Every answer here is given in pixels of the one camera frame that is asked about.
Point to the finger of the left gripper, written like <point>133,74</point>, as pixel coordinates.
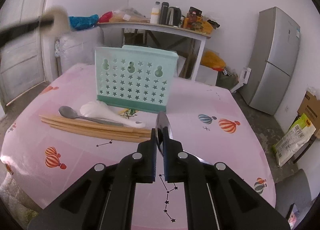
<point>16,31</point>

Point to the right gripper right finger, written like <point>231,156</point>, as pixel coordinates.
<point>215,196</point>

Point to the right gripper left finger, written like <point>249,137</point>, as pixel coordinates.
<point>103,197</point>

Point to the wooden chopstick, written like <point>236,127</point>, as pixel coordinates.
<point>56,123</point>
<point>100,127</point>
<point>66,120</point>
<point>102,135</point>

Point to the white plastic rice paddle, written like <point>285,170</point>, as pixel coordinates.
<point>99,110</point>

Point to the small dark metal spoon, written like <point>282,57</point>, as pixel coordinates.
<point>68,112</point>

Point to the cream ceramic soup spoon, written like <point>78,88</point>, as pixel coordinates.
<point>60,23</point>

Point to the large steel soup spoon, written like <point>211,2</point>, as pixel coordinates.
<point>162,121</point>

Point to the white panel door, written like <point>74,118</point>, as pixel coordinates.
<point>21,59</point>

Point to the blue plastic bag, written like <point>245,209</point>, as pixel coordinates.
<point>83,23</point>

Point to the large wrapped white bundle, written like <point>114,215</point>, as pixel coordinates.
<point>77,47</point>

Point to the red plastic bag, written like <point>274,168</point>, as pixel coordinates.
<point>105,18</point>

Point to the yellow green rice bag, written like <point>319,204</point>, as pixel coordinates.
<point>298,135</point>

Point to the clear bag of noodles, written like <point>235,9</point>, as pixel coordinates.
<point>128,14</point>

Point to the mint green utensil holder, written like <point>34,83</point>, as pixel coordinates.
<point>134,77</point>

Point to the yellow plastic bag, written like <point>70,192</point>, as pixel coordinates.
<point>213,61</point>

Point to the white plastic bottle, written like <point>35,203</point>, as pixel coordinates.
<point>155,13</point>

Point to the black thermos flask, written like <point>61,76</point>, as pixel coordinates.
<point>163,13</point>

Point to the white side table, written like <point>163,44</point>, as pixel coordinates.
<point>202,37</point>

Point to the silver refrigerator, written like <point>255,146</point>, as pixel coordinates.
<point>272,61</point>

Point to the black electric kettle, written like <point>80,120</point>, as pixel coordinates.
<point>173,16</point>

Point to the red oil bottle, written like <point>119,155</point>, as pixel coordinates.
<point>193,21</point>

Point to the cardboard box by wall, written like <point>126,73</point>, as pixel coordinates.
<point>311,108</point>

